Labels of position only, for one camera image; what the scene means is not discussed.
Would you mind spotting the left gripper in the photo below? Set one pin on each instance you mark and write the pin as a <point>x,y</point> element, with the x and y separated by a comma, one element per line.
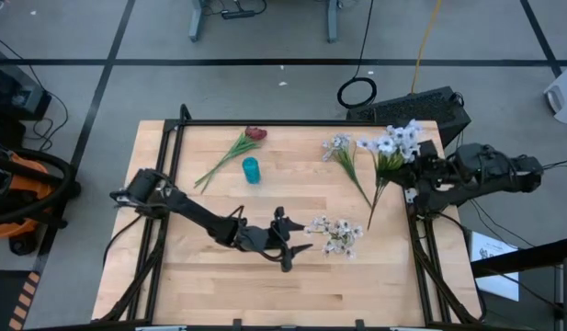
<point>257,239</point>

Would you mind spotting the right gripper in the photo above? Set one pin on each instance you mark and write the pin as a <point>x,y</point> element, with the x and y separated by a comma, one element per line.
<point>432,163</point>

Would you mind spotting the white artificial flower bunch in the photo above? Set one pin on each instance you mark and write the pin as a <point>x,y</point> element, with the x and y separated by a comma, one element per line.
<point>338,230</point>
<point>393,144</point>
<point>338,143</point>

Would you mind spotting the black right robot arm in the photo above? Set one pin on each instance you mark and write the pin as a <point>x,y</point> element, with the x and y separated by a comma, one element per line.
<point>494,172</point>

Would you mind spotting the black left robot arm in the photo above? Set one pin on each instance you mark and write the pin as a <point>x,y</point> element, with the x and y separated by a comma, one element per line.
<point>196,213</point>

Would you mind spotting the blue glass vase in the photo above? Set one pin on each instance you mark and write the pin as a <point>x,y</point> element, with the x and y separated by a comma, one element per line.
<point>252,171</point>

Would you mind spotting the black computer tower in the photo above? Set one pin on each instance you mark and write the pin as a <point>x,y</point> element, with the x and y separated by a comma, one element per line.
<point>430,106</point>

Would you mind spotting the white paper sheet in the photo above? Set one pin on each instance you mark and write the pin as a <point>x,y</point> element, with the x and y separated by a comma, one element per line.
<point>494,285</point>

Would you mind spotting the black metal beam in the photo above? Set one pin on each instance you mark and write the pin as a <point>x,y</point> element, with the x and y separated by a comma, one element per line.
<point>531,257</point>

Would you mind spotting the grey desk leg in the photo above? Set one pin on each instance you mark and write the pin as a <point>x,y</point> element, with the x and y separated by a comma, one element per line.
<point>196,23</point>
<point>332,23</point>

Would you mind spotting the white plastic device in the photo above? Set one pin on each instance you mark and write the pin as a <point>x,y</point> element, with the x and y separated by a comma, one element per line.
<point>565,101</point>

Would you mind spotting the black power strip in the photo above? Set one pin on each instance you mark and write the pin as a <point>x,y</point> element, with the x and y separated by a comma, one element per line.
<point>237,14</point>

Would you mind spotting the black mat with hazard stripes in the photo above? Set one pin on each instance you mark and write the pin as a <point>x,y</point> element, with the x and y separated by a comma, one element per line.
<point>3,299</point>

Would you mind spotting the black equipment box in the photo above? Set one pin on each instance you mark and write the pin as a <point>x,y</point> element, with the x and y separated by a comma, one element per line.
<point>12,92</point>

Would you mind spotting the black aluminium table frame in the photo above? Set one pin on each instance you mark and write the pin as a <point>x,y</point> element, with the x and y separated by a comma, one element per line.
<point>287,122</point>

